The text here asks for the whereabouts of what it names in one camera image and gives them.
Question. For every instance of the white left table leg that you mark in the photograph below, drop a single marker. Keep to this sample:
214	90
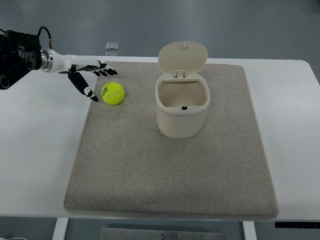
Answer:
60	229

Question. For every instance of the yellow tennis ball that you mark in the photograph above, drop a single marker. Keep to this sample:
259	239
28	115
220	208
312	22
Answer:
113	93

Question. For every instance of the black table control panel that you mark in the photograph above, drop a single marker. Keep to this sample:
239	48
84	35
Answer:
297	225

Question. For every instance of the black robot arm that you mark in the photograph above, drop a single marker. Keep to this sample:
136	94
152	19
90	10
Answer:
21	53

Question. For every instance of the clear floor socket cover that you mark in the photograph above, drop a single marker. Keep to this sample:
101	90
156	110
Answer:
112	46

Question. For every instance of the white right table leg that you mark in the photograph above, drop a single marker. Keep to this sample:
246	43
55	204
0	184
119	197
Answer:
249	230

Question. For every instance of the grey felt mat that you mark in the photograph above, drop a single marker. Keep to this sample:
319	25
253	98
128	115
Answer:
125	166

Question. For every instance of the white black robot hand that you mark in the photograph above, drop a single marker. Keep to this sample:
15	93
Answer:
72	66

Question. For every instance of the beige bin with open lid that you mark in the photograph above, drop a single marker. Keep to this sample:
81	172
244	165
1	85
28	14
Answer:
182	96

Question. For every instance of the white table leg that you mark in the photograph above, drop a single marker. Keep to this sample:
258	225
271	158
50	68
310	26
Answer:
60	229
249	230

